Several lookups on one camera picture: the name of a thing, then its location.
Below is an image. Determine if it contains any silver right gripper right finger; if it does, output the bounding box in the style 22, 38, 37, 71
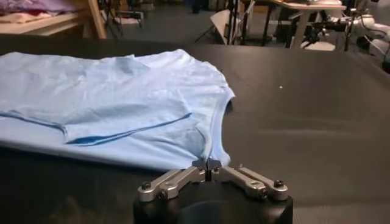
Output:
207, 158, 289, 201

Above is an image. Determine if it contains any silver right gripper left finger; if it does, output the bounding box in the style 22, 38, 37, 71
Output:
137, 158, 208, 203

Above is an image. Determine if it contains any light blue t-shirt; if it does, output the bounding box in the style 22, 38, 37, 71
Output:
0, 48, 236, 172

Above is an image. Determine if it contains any purple folded clothes stack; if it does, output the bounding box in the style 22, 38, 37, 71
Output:
0, 0, 77, 24

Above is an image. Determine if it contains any black table cover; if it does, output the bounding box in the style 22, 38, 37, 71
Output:
0, 35, 390, 224

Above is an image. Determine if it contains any white standing desk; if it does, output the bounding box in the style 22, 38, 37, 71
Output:
271, 0, 348, 49

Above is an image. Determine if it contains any white side table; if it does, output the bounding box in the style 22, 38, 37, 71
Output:
0, 10, 89, 37

